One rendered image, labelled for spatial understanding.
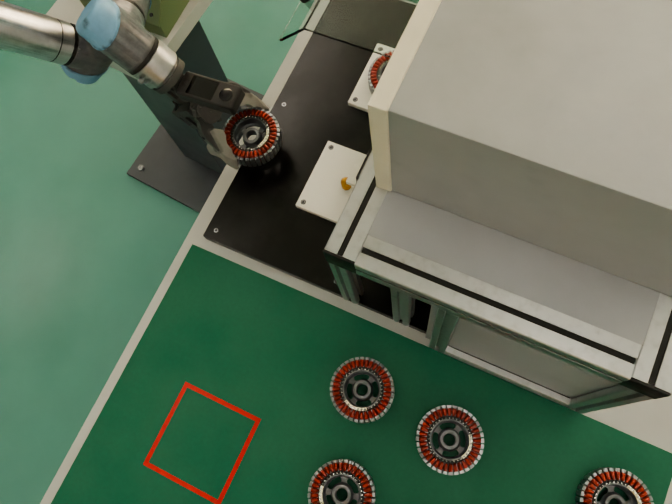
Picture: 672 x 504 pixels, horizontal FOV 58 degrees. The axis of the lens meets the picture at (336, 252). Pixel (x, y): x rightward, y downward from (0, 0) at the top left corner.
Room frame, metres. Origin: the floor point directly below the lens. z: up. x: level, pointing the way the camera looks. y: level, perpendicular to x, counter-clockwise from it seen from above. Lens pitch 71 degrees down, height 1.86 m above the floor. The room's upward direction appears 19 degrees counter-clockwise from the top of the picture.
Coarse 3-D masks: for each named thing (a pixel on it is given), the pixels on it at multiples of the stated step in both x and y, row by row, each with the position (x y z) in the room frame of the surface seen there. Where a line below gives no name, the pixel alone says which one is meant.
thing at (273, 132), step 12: (252, 108) 0.67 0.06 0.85; (228, 120) 0.67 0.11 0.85; (240, 120) 0.66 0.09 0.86; (252, 120) 0.65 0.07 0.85; (264, 120) 0.64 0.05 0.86; (276, 120) 0.63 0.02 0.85; (228, 132) 0.64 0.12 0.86; (240, 132) 0.65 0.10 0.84; (252, 132) 0.63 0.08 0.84; (264, 132) 0.63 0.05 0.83; (276, 132) 0.61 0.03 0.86; (228, 144) 0.62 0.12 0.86; (252, 144) 0.61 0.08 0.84; (264, 144) 0.59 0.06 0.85; (276, 144) 0.59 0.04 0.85; (240, 156) 0.59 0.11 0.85; (252, 156) 0.57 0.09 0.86; (264, 156) 0.58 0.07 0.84
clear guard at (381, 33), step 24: (312, 0) 0.70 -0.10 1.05; (336, 0) 0.67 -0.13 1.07; (360, 0) 0.66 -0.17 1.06; (384, 0) 0.64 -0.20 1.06; (408, 0) 0.63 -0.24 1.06; (288, 24) 0.70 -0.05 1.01; (312, 24) 0.64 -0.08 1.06; (336, 24) 0.63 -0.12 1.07; (360, 24) 0.61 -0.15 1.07; (384, 24) 0.60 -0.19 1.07; (384, 48) 0.56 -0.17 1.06
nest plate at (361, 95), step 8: (376, 56) 0.74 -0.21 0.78; (368, 64) 0.73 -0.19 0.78; (360, 80) 0.70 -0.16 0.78; (360, 88) 0.68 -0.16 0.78; (368, 88) 0.68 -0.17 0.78; (352, 96) 0.67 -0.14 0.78; (360, 96) 0.67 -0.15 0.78; (368, 96) 0.66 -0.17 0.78; (352, 104) 0.65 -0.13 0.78; (360, 104) 0.65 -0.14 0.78
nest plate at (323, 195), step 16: (336, 144) 0.58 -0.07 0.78; (320, 160) 0.56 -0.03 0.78; (336, 160) 0.55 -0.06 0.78; (352, 160) 0.54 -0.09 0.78; (320, 176) 0.53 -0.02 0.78; (336, 176) 0.52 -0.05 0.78; (304, 192) 0.51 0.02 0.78; (320, 192) 0.49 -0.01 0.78; (336, 192) 0.48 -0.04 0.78; (304, 208) 0.47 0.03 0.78; (320, 208) 0.46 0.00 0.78; (336, 208) 0.45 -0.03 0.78
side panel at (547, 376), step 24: (432, 336) 0.15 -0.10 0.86; (456, 336) 0.14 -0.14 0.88; (480, 336) 0.11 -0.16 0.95; (504, 336) 0.10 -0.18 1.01; (480, 360) 0.10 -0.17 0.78; (504, 360) 0.08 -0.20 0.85; (528, 360) 0.06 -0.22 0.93; (552, 360) 0.05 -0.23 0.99; (528, 384) 0.03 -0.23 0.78; (552, 384) 0.02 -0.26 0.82; (576, 384) 0.01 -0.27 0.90; (600, 384) 0.00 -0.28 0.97; (576, 408) -0.03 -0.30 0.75; (600, 408) -0.04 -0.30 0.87
